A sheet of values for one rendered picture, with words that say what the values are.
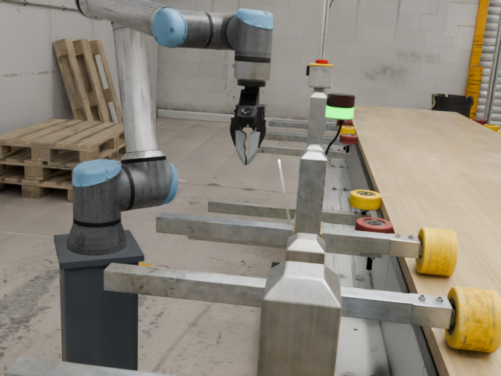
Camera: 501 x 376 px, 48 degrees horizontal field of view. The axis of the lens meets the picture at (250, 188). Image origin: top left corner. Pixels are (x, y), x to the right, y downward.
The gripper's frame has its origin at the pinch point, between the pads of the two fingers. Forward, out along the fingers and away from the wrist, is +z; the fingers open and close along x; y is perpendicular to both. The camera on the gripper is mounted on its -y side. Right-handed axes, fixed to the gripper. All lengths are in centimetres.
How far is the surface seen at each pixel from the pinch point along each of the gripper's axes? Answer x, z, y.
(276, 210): -8.6, 13.7, 3.7
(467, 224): -53, 8, -14
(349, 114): -23.2, -15.6, -18.4
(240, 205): 1.2, 13.2, 4.0
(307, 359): -15, -16, -118
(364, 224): -28.6, 7.2, -22.9
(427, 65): -192, -10, 743
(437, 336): -34, 8, -68
